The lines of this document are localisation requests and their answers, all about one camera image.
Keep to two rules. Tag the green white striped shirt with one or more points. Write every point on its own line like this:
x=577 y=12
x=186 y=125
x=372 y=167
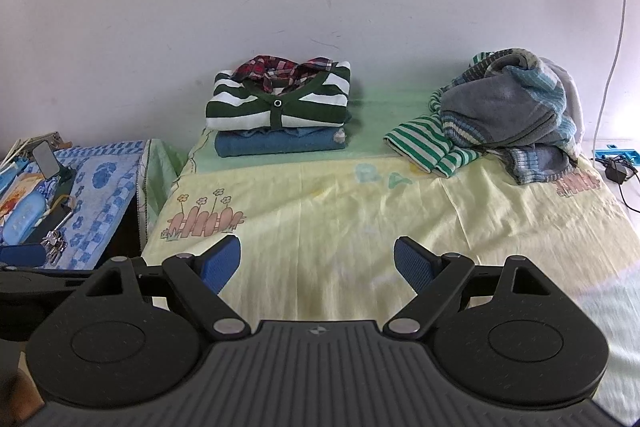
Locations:
x=425 y=142

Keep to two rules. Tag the dark blue wallet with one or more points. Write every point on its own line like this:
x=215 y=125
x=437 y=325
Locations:
x=22 y=255

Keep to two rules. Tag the black phone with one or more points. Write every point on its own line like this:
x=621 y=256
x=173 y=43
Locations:
x=55 y=219

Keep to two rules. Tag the light blue case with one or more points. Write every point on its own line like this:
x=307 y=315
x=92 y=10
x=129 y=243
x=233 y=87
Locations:
x=22 y=219

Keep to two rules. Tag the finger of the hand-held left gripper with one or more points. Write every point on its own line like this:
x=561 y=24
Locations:
x=45 y=279

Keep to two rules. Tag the green white striped cardigan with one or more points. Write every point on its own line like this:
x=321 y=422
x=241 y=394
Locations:
x=305 y=104

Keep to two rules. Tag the blue patterned table cloth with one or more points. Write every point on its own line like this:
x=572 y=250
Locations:
x=110 y=187

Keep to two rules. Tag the orange printed packet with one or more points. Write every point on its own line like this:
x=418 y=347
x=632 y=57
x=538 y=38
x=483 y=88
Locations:
x=20 y=194

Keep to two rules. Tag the light green bed sheet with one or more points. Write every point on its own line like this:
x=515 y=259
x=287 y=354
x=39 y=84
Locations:
x=390 y=107

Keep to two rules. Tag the white side table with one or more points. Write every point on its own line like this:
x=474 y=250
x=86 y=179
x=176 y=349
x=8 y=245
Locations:
x=625 y=202

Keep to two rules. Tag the red plaid shirt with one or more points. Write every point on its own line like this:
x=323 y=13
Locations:
x=280 y=69

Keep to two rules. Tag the grey phone stand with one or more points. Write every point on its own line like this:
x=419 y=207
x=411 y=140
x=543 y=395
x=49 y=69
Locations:
x=47 y=159

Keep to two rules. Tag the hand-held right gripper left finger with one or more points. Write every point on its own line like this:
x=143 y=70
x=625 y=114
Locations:
x=222 y=262

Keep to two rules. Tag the key bunch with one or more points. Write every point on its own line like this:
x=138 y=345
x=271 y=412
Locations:
x=55 y=241

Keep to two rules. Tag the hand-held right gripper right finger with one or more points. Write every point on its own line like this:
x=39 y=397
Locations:
x=415 y=264

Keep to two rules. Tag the grey blue striped sweater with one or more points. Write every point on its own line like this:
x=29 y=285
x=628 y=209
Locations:
x=505 y=107

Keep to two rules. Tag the black power adapter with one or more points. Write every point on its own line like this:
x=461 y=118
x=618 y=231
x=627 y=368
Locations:
x=616 y=172

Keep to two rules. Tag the person's left forearm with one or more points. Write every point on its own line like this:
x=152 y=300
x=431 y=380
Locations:
x=17 y=397

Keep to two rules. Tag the yellow cartoon print bed sheet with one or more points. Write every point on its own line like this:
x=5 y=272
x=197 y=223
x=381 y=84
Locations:
x=325 y=217

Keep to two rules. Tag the folded blue towels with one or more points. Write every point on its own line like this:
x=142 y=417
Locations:
x=280 y=144

